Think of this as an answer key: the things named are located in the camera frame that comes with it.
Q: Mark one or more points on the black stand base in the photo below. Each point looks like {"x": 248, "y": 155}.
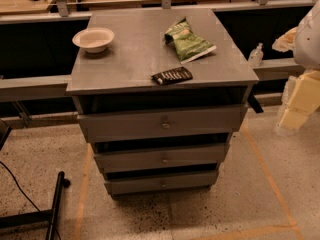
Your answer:
{"x": 49, "y": 217}

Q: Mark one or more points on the cabinet drawer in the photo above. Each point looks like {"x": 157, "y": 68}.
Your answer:
{"x": 161, "y": 158}
{"x": 169, "y": 182}
{"x": 131, "y": 125}

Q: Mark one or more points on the clear sanitizer bottle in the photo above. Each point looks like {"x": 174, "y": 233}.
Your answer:
{"x": 256, "y": 56}

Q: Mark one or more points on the middle cabinet drawer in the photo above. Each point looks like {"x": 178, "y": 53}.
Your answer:
{"x": 161, "y": 158}

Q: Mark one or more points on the top cabinet drawer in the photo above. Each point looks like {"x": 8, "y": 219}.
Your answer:
{"x": 131, "y": 125}

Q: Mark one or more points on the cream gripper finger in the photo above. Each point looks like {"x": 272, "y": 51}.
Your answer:
{"x": 304, "y": 100}

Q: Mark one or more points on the white paper bowl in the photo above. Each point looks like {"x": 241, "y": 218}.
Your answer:
{"x": 93, "y": 40}

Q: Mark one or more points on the green jalapeno chip bag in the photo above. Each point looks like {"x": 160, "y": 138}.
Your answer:
{"x": 187, "y": 44}

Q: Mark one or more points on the grey drawer cabinet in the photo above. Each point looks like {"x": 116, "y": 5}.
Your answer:
{"x": 119, "y": 79}

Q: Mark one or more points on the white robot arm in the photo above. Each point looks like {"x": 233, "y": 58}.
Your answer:
{"x": 304, "y": 41}

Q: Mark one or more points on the bottom cabinet drawer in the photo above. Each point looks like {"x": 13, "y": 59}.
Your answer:
{"x": 169, "y": 182}

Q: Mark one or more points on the dark snack bar wrapper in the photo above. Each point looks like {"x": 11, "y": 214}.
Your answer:
{"x": 172, "y": 76}

